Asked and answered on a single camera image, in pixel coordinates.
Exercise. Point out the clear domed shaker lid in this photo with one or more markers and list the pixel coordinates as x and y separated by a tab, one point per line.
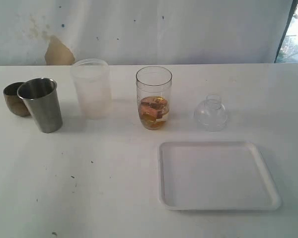
211	113

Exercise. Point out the stainless steel cup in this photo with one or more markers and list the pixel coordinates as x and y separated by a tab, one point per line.
41	99

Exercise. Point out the round wooden cup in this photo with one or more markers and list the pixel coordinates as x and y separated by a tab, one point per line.
13	102

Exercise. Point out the clear plastic shaker tumbler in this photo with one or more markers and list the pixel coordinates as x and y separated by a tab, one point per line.
153	96

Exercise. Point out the frosted plastic jar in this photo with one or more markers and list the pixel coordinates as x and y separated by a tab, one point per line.
92	84

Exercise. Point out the white plastic tray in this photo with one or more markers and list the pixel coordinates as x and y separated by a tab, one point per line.
215	176

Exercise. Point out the dark window frame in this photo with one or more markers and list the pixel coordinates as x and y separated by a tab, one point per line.
288	47

